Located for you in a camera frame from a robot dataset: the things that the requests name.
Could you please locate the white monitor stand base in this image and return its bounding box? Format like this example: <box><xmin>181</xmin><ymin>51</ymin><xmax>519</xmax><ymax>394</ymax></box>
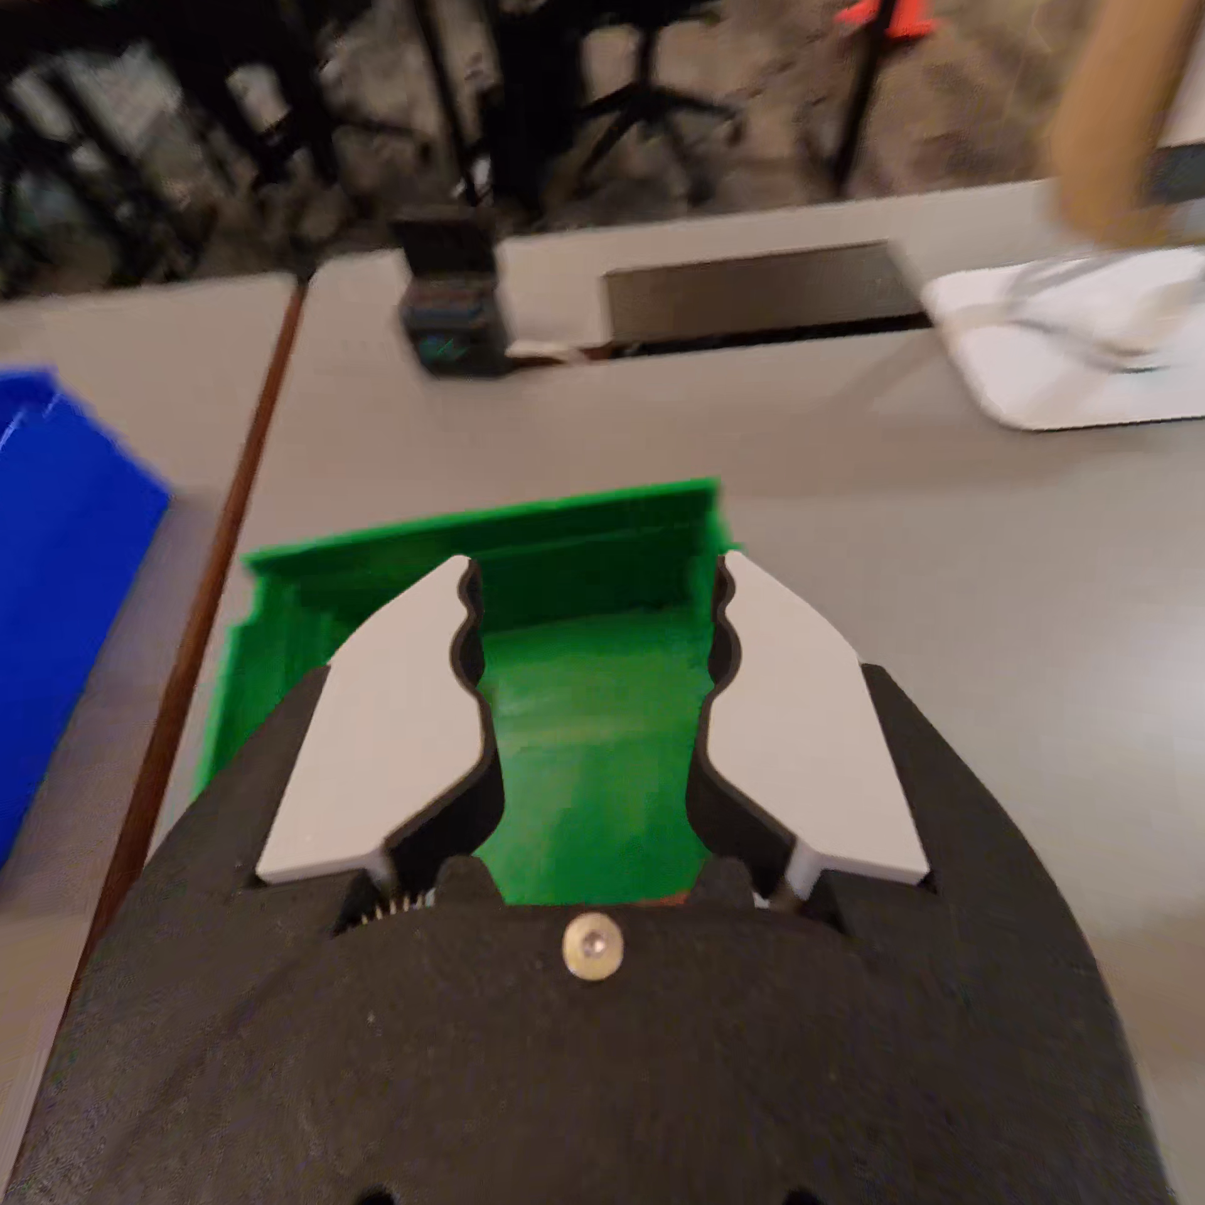
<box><xmin>922</xmin><ymin>246</ymin><xmax>1205</xmax><ymax>432</ymax></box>

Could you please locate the blue plastic bin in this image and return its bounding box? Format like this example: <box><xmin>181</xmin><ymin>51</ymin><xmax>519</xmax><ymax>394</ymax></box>
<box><xmin>0</xmin><ymin>367</ymin><xmax>172</xmax><ymax>868</ymax></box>

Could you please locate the black office chair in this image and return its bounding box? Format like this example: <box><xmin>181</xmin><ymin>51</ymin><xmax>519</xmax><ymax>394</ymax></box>
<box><xmin>499</xmin><ymin>0</ymin><xmax>744</xmax><ymax>203</ymax></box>

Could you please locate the small black charger box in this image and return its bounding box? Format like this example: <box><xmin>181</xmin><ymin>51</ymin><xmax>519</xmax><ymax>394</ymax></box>
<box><xmin>390</xmin><ymin>209</ymin><xmax>513</xmax><ymax>377</ymax></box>

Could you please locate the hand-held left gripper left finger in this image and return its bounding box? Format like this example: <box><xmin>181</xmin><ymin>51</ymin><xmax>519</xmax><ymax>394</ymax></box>
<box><xmin>255</xmin><ymin>555</ymin><xmax>506</xmax><ymax>905</ymax></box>

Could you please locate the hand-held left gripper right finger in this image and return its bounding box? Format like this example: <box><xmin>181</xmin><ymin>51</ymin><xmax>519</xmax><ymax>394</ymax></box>
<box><xmin>686</xmin><ymin>551</ymin><xmax>931</xmax><ymax>909</ymax></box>

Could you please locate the green plastic bin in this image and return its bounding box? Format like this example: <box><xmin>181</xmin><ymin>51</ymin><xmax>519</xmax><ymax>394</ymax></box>
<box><xmin>192</xmin><ymin>477</ymin><xmax>740</xmax><ymax>909</ymax></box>

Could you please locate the instruction sheet on stand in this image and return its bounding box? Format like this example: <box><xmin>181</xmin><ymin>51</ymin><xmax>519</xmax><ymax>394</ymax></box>
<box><xmin>1044</xmin><ymin>0</ymin><xmax>1205</xmax><ymax>246</ymax></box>

